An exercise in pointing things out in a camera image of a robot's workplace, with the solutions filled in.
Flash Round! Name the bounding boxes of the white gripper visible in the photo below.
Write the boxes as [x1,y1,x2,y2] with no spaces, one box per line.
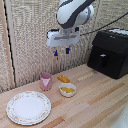
[45,28,81,61]

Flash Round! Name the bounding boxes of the black air fryer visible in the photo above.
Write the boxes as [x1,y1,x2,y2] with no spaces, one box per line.
[87,28,128,80]

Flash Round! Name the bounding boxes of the orange food piece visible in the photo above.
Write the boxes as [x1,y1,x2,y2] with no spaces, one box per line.
[56,75,71,84]

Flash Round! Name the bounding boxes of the pink cup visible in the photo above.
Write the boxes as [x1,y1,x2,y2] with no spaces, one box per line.
[39,72,53,92]

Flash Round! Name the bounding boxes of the beige woven folding screen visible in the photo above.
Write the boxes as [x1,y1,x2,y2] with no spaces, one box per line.
[0,0,128,94]

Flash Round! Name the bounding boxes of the yellow food in bowl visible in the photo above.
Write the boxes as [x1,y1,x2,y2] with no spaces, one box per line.
[60,86,76,94]

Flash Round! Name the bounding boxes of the white bowl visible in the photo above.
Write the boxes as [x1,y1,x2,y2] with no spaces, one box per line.
[58,82,78,98]

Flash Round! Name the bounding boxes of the white plate with patterned rim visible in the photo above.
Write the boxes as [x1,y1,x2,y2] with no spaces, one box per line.
[5,90,52,126]

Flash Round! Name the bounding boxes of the black air fryer basket handle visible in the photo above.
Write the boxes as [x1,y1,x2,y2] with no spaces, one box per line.
[98,53,109,70]

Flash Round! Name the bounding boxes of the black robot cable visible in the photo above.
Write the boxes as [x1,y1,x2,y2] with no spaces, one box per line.
[79,11,128,36]

